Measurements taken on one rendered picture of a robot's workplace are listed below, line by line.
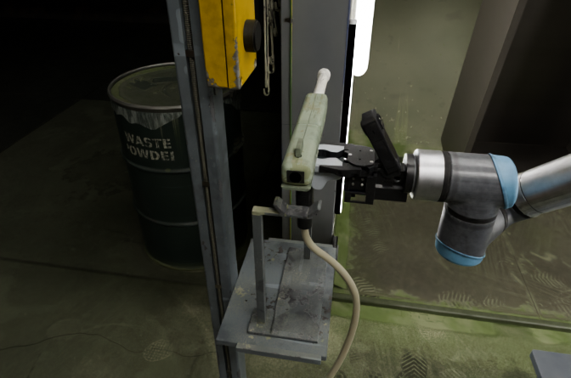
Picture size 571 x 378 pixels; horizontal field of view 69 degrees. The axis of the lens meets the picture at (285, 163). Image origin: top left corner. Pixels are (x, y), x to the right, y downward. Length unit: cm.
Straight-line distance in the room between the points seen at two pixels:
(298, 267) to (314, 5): 66
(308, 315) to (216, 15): 62
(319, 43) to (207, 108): 52
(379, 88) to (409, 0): 61
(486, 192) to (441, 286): 140
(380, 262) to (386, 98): 114
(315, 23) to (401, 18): 186
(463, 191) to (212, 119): 44
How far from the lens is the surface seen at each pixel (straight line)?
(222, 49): 64
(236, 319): 94
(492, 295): 218
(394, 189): 77
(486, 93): 170
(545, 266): 244
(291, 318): 93
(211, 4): 63
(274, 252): 107
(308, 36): 116
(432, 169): 73
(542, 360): 122
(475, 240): 82
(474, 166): 75
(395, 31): 294
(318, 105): 83
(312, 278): 100
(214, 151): 75
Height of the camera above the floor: 153
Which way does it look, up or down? 32 degrees down
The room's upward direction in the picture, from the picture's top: straight up
